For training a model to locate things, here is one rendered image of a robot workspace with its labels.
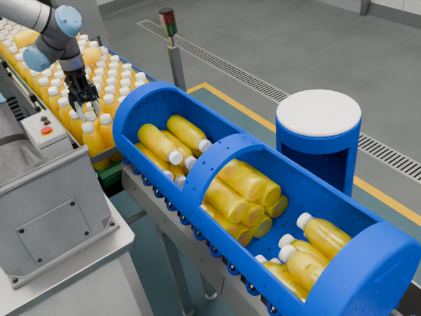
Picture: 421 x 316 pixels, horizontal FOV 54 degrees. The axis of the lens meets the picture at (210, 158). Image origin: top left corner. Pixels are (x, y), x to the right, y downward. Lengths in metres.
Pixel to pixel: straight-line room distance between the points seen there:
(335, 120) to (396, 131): 1.79
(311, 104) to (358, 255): 0.81
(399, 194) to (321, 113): 1.34
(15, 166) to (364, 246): 0.67
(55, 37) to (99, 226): 0.54
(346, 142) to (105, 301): 0.86
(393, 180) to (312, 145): 1.46
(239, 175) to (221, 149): 0.08
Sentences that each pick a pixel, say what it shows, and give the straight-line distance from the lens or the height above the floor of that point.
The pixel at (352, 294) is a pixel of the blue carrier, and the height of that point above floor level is 1.20.
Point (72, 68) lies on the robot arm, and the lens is 1.40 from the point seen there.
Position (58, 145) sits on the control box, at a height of 1.06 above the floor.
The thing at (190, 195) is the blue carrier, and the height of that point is 1.15.
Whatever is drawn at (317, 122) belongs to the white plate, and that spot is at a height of 1.04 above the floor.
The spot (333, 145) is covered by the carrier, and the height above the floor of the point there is 0.99.
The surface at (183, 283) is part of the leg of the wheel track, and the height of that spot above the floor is 0.27.
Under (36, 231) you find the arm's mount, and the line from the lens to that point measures 0.90.
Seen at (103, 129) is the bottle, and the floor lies 1.05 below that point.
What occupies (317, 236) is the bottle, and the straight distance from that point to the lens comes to 0.95.
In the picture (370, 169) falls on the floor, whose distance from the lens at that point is 2.82.
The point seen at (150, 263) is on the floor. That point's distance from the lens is 2.37.
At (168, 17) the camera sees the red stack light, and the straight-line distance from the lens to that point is 1.79.
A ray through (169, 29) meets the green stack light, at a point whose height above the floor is 1.19.
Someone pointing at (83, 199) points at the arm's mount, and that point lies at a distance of 0.89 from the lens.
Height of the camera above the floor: 1.84
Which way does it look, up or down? 39 degrees down
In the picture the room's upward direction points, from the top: 9 degrees counter-clockwise
